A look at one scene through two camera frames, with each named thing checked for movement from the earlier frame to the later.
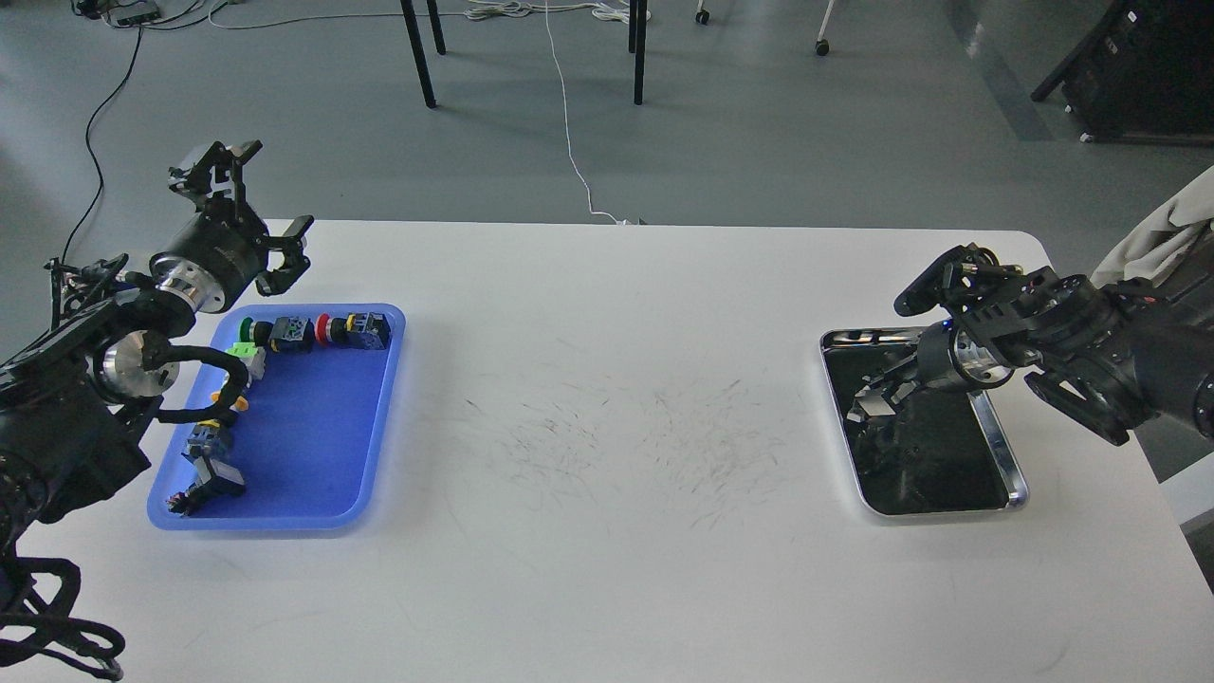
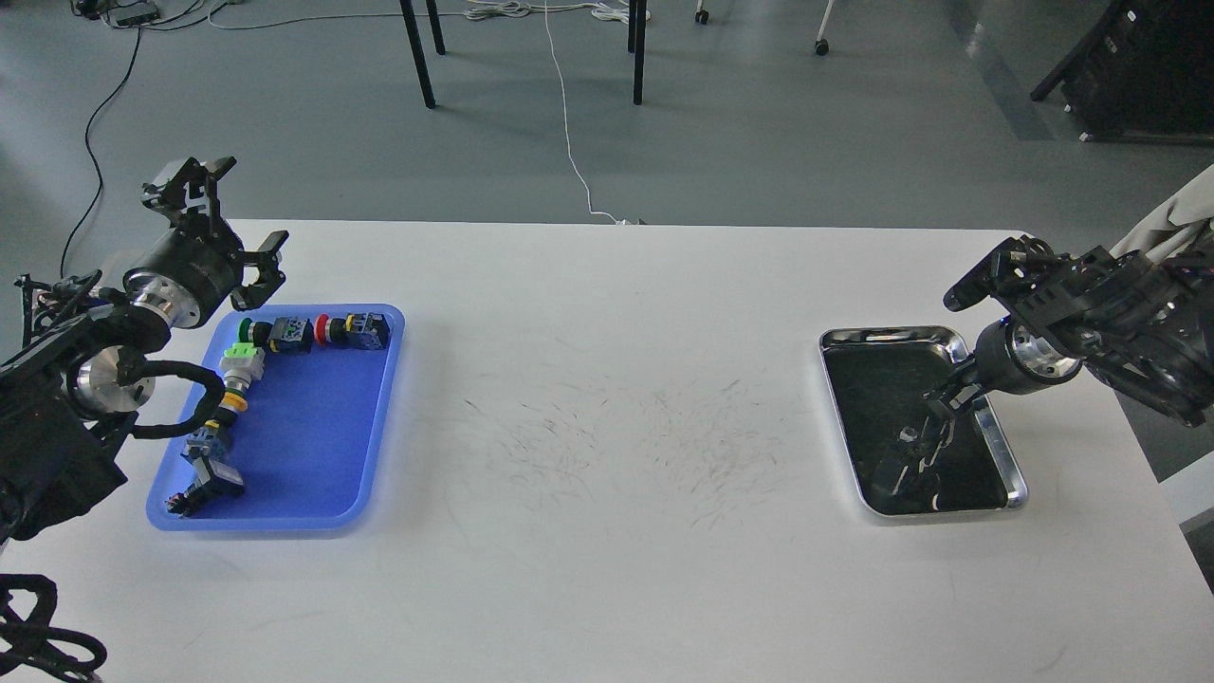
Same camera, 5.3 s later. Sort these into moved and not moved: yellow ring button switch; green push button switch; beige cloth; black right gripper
Moved: black right gripper
Not moved: beige cloth; yellow ring button switch; green push button switch
